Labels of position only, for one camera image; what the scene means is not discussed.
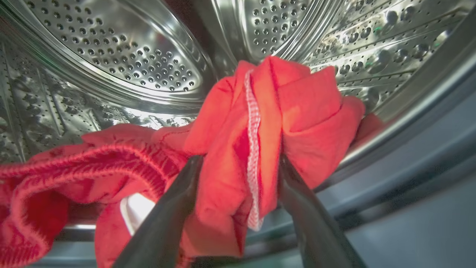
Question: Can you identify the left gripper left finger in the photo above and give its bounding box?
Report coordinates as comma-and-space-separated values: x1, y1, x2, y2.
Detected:
113, 155, 204, 268

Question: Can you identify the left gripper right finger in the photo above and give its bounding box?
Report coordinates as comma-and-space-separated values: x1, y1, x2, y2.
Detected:
277, 153, 369, 268

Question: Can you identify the red garment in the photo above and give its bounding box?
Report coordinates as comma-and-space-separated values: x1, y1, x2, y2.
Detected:
0, 56, 385, 268

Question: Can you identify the grey rubber door gasket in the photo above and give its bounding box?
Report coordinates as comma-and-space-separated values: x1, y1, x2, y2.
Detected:
30, 86, 476, 268

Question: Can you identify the white cloth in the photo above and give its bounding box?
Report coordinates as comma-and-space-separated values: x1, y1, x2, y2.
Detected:
120, 193, 156, 236

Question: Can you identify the stainless steel drum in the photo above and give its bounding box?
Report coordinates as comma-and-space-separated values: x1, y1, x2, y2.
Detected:
0, 0, 476, 175

